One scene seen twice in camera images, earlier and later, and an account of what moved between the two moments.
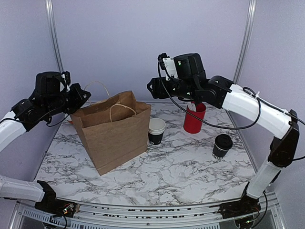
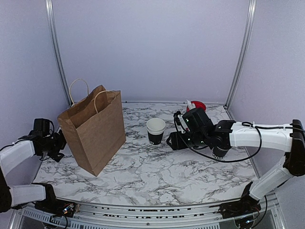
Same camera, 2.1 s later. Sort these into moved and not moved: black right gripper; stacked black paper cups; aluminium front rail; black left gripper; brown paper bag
Moved: brown paper bag; black left gripper; black right gripper
Not moved: aluminium front rail; stacked black paper cups
